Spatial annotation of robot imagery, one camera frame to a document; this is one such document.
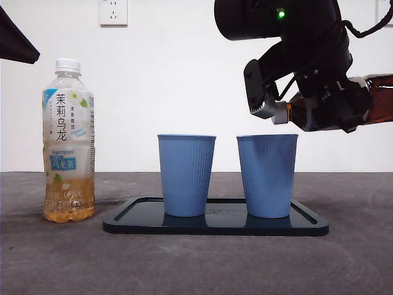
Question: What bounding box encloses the white wall socket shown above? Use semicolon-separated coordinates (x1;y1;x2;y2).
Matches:
376;0;393;26
99;0;128;27

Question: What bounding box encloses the dark oolong tea bottle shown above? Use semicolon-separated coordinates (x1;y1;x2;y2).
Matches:
271;73;393;133

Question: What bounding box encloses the right wrist grey camera box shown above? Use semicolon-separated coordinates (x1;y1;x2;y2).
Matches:
243;58;279;119

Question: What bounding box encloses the blue ribbed cup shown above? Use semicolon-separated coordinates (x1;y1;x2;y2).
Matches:
157;133;217;218
236;133;299;219

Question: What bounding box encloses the jasmine oolong tea bottle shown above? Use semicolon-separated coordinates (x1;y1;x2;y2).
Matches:
41;58;96;222

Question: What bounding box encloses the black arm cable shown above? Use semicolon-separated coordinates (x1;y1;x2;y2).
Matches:
342;7;393;39

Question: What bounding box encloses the dark blue tray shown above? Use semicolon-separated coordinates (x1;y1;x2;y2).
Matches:
102;197;330;237

